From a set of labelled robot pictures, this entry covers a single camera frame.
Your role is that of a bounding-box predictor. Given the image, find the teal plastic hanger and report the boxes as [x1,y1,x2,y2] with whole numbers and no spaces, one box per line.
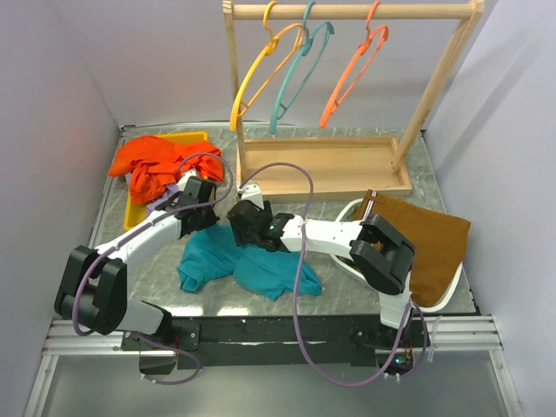
[268,0,335,136]

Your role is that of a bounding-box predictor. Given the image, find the yellow plastic tray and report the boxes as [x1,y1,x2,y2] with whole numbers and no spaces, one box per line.
[123,131,209,231]

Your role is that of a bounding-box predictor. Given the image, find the white laundry basket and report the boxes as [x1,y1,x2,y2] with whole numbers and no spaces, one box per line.
[330,198,463,314]

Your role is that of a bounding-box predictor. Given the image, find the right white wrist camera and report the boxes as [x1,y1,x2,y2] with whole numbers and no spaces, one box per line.
[237,182,264,209]

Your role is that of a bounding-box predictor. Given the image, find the teal t shirt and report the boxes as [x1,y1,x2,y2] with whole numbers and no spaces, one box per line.
[176,224,299,301]

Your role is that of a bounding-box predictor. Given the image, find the yellow plastic hanger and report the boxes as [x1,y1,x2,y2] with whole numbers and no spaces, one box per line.
[229,0,308,132]

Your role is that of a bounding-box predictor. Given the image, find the brown trousers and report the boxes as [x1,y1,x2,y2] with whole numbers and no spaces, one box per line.
[354,189,471,308]

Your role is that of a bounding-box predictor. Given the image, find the black base bar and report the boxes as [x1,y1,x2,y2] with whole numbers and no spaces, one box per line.
[121,314,429,374]

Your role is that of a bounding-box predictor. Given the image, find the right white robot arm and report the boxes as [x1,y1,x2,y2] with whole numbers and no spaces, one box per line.
[227,201,415,347]

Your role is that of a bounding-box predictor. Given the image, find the lilac cloth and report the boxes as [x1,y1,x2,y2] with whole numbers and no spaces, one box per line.
[144,183,179,215]

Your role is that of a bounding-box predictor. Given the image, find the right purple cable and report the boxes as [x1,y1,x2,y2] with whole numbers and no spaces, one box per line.
[236,161,431,388]

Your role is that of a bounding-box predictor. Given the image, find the orange plastic hanger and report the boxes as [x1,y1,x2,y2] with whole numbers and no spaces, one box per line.
[319,1,389,128]

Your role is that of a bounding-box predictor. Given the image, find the wooden clothes rack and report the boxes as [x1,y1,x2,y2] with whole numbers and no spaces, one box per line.
[222,1,485,202]

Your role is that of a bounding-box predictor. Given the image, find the aluminium rail frame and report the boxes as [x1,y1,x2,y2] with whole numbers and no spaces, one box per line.
[23,123,522,417]

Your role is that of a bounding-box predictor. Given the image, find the orange t shirt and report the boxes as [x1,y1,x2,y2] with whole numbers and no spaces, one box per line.
[108,136,224,204]

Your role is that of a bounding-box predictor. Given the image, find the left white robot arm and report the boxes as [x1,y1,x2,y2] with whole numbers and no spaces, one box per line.
[54,176,219,349]

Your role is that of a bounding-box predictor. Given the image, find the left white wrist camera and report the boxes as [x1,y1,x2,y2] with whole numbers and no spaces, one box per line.
[176,169,199,191]

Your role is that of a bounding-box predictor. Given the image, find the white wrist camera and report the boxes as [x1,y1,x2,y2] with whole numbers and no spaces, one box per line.
[176,169,199,191]
[237,182,264,209]

